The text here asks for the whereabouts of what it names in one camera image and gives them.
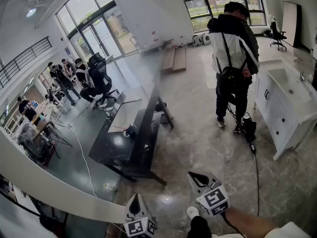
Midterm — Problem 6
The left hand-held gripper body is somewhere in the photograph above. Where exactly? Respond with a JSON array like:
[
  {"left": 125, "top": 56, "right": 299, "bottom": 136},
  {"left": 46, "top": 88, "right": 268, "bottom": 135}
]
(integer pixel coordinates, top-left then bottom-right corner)
[{"left": 123, "top": 211, "right": 157, "bottom": 238}]

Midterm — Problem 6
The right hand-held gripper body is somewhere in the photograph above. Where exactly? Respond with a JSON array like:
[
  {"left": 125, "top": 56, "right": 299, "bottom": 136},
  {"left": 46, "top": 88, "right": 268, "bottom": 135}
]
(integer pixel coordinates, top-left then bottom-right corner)
[{"left": 195, "top": 184, "right": 230, "bottom": 217}]

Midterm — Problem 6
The white ceramic mug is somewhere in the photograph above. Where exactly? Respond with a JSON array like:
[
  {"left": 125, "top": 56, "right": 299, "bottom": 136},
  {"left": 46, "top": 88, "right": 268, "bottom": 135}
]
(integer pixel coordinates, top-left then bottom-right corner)
[{"left": 123, "top": 123, "right": 137, "bottom": 138}]

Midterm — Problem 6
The person's right forearm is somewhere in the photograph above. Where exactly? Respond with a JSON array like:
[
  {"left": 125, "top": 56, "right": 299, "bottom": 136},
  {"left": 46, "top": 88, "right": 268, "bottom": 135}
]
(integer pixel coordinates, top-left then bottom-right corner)
[{"left": 221, "top": 205, "right": 282, "bottom": 238}]

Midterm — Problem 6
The person's white shoe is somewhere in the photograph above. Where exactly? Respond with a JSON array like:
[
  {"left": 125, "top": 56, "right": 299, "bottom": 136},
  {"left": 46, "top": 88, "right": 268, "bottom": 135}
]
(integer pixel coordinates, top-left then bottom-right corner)
[{"left": 187, "top": 206, "right": 200, "bottom": 219}]

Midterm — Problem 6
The person's black trouser leg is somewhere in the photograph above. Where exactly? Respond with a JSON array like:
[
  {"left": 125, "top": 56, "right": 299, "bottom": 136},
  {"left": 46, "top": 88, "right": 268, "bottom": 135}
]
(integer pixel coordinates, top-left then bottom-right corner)
[{"left": 190, "top": 215, "right": 212, "bottom": 238}]

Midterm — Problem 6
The black power pack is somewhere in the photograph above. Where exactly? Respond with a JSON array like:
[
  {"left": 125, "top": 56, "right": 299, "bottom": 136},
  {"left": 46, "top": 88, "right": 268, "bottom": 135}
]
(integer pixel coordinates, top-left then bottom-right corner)
[{"left": 241, "top": 117, "right": 257, "bottom": 155}]

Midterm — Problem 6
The black stone sink counter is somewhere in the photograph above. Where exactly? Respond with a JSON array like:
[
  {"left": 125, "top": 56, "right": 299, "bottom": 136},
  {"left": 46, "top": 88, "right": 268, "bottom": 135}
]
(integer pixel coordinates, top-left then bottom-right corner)
[{"left": 88, "top": 82, "right": 174, "bottom": 186}]

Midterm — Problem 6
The grey trash bin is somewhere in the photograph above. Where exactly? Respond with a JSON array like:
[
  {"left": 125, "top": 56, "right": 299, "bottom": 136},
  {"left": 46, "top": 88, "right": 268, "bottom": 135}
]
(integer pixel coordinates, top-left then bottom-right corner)
[{"left": 155, "top": 102, "right": 171, "bottom": 125}]

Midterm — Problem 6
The person's white sleeve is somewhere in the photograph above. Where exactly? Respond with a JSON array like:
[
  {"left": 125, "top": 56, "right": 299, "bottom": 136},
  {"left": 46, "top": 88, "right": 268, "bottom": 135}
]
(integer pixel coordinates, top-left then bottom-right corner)
[{"left": 262, "top": 221, "right": 312, "bottom": 238}]

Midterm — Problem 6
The white curved reception desk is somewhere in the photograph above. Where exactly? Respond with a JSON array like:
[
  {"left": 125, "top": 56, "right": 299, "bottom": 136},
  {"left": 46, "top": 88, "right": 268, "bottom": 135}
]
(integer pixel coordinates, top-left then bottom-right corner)
[{"left": 0, "top": 126, "right": 128, "bottom": 225}]

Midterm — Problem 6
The white vanity cabinet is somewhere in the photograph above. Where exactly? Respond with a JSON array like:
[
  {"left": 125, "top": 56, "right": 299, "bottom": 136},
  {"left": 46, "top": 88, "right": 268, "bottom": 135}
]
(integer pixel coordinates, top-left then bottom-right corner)
[{"left": 252, "top": 58, "right": 317, "bottom": 161}]

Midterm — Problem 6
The black sling bag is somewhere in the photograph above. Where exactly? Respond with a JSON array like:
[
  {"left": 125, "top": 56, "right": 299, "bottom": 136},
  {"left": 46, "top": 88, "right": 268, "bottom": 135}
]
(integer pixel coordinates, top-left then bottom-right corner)
[{"left": 221, "top": 65, "right": 248, "bottom": 90}]

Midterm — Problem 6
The long wooden work table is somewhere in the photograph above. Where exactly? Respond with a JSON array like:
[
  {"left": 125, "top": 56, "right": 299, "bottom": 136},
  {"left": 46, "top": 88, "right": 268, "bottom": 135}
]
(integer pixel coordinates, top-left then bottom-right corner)
[{"left": 29, "top": 99, "right": 54, "bottom": 139}]

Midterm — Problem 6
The wooden step platform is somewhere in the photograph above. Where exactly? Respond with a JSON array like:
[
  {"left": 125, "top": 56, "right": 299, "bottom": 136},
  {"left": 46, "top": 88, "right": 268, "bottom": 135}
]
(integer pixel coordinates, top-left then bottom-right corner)
[{"left": 160, "top": 46, "right": 187, "bottom": 74}]

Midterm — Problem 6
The chrome vanity faucet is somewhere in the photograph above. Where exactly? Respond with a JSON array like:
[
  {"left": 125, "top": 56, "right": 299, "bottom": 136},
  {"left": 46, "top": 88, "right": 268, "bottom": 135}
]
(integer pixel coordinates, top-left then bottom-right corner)
[{"left": 293, "top": 57, "right": 307, "bottom": 82}]

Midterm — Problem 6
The black mesh office chair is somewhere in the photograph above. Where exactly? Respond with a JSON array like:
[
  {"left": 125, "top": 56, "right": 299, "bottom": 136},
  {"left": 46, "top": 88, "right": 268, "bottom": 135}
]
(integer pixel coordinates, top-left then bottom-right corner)
[{"left": 87, "top": 51, "right": 119, "bottom": 110}]

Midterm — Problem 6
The red and white floor sign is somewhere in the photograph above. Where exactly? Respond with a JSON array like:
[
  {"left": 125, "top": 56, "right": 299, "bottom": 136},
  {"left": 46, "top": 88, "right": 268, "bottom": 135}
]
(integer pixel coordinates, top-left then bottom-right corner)
[{"left": 172, "top": 35, "right": 186, "bottom": 47}]

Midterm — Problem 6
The metal platform trolley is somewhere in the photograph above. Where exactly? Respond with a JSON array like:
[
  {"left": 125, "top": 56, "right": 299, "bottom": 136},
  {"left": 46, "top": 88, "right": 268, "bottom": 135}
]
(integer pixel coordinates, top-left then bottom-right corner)
[{"left": 129, "top": 35, "right": 165, "bottom": 56}]

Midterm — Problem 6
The large white box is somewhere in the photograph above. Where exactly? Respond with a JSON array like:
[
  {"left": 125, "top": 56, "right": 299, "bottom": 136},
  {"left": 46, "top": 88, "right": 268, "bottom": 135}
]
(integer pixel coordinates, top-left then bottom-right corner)
[{"left": 138, "top": 6, "right": 166, "bottom": 49}]

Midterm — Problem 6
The glass double door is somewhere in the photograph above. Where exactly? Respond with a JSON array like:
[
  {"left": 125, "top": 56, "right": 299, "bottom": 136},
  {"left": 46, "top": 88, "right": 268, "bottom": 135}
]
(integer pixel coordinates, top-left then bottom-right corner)
[{"left": 76, "top": 16, "right": 124, "bottom": 62}]

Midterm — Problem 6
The large black framed window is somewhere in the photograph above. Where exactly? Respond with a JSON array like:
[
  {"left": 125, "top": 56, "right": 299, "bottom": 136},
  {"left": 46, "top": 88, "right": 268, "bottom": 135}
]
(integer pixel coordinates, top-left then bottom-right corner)
[{"left": 182, "top": 0, "right": 267, "bottom": 33}]

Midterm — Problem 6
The white leaning board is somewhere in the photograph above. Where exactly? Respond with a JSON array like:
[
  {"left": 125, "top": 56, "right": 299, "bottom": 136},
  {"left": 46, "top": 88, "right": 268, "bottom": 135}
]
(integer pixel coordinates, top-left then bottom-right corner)
[{"left": 282, "top": 0, "right": 303, "bottom": 48}]

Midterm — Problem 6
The black balcony railing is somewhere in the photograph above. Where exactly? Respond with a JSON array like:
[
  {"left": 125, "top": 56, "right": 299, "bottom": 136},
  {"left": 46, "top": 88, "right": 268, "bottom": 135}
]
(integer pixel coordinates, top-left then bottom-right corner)
[{"left": 0, "top": 36, "right": 53, "bottom": 89}]

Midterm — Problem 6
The black floor cable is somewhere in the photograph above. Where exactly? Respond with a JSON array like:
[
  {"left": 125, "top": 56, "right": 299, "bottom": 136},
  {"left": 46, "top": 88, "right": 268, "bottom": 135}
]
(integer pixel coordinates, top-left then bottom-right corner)
[{"left": 251, "top": 142, "right": 261, "bottom": 217}]

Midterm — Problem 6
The white floor cable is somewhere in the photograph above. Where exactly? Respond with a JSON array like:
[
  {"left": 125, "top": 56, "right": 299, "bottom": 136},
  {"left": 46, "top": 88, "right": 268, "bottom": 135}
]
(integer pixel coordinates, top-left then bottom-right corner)
[{"left": 68, "top": 124, "right": 99, "bottom": 198}]

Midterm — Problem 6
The red frame cart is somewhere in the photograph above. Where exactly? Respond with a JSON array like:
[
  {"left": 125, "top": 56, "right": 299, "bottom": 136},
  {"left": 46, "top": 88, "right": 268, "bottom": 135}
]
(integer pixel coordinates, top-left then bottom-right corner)
[{"left": 37, "top": 140, "right": 58, "bottom": 167}]

